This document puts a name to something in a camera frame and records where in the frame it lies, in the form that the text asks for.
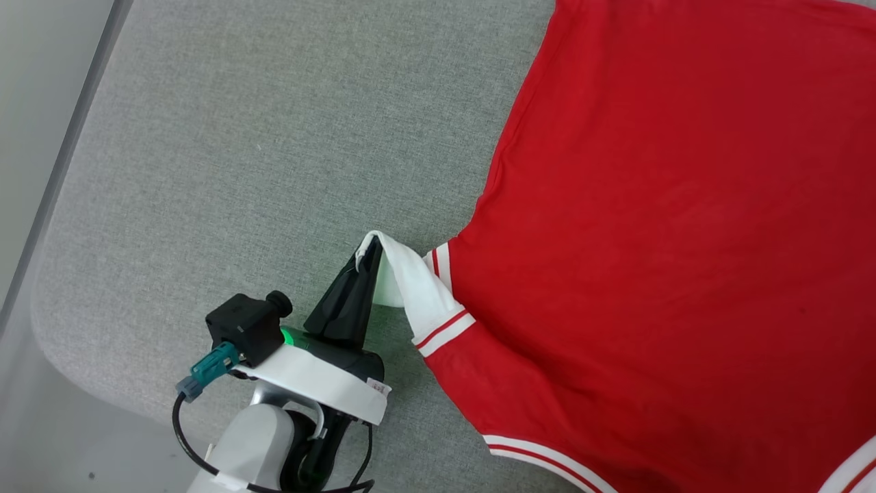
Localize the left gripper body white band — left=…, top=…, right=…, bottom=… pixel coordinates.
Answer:
left=233, top=327, right=393, bottom=427

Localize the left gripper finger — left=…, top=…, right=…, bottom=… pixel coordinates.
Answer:
left=340, top=236, right=384, bottom=344
left=303, top=257, right=364, bottom=341

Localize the red jersey with white sleeves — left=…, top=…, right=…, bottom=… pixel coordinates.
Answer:
left=356, top=0, right=876, bottom=493

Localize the grey fabric sofa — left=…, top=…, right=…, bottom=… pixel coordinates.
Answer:
left=30, top=0, right=589, bottom=493

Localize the teal left camera connector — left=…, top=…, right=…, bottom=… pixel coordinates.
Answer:
left=176, top=342, right=241, bottom=403

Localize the grey metal rail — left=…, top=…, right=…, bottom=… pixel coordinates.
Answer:
left=0, top=0, right=136, bottom=331

